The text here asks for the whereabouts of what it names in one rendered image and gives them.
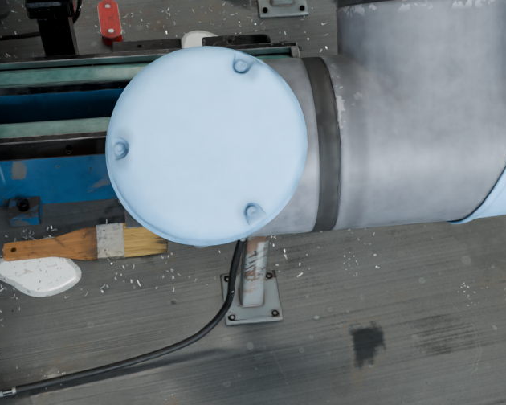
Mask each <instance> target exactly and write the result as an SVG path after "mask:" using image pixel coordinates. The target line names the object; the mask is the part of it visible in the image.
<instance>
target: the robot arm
mask: <svg viewBox="0 0 506 405"><path fill-rule="evenodd" d="M337 5H338V9H336V16H337V48H338V55H329V56H318V57H304V58H299V57H297V58H283V59H257V58H255V57H254V56H252V55H248V54H247V53H244V52H241V51H236V50H234V49H230V48H225V47H211V46H204V47H188V48H185V49H181V50H178V51H173V52H171V53H169V54H167V55H163V56H162V57H160V58H159V59H156V60H154V61H153V62H152V63H150V64H149V65H147V66H146V67H145V68H143V69H142V70H141V71H140V72H139V73H138V74H137V75H135V77H134V78H133V79H132V80H131V81H130V82H129V84H128V85H127V86H126V88H125V89H124V91H123V92H122V93H121V95H120V97H119V99H118V101H117V102H116V106H115V108H114V110H113V112H112V116H111V118H110V121H109V124H108V131H107V136H106V143H105V156H106V164H107V169H108V175H109V178H110V181H111V183H112V187H113V189H114V191H115V192H116V195H117V197H118V202H119V203H122V205H123V206H124V215H125V226H126V228H135V227H145V228H147V229H148V230H150V231H151V232H153V233H154V234H156V235H159V236H160V237H162V238H165V239H168V240H171V241H174V242H176V243H182V244H187V245H194V246H195V247H196V248H207V247H208V246H212V245H219V244H224V243H229V242H233V241H236V240H238V239H241V238H244V237H254V236H264V235H283V234H293V233H304V232H317V231H333V230H344V229H354V228H364V227H384V226H393V225H404V224H414V223H433V222H443V221H447V222H448V223H451V224H461V223H466V222H469V221H471V220H473V219H477V218H483V217H489V216H496V215H506V0H337Z"/></svg>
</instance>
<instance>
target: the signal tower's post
mask: <svg viewBox="0 0 506 405"><path fill-rule="evenodd" d="M256 1H257V6H258V11H259V17H260V18H275V17H291V16H305V15H309V12H308V7H307V3H306V0H256Z"/></svg>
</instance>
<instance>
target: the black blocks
mask: <svg viewBox="0 0 506 405"><path fill-rule="evenodd" d="M260 43H271V38H270V35H269V34H253V35H226V36H211V37H203V38H202V47H204V46H211V47H217V46H232V45H246V44H260ZM176 48H182V42H181V40H180V39H155V40H140V41H126V42H113V43H112V52H121V51H148V50H162V49H176Z"/></svg>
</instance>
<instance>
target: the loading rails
mask: <svg viewBox="0 0 506 405"><path fill-rule="evenodd" d="M218 47H225V48H230V49H234V50H236V51H241V52H244V53H247V54H248V55H252V56H254V57H255V58H257V59H283V58H297V57H299V58H300V53H299V48H298V47H297V42H287V43H260V44H246V45H232V46H218ZM181 49H185V48H176V49H162V50H148V51H121V52H107V53H93V54H78V55H52V56H37V57H23V58H9V59H0V207H9V210H8V220H9V223H10V225H11V226H12V227H20V226H30V225H40V224H41V223H42V213H43V204H48V203H69V202H79V201H90V200H101V199H112V198H118V197H117V195H116V192H115V191H114V189H113V187H112V183H111V181H110V178H109V175H108V169H107V164H106V156H105V143H106V136H107V131H108V124H109V121H110V118H111V116H112V112H113V110H114V108H115V106H116V102H117V101H118V99H119V97H120V95H121V93H122V92H123V91H124V89H125V88H126V86H127V85H128V84H129V82H130V81H131V80H132V79H133V78H134V77H135V75H137V74H138V73H139V72H140V71H141V70H142V69H143V68H145V67H146V66H147V65H149V64H150V63H152V62H153V61H154V60H156V59H159V58H160V57H162V56H163V55H167V54H169V53H171V52H173V51H178V50H181Z"/></svg>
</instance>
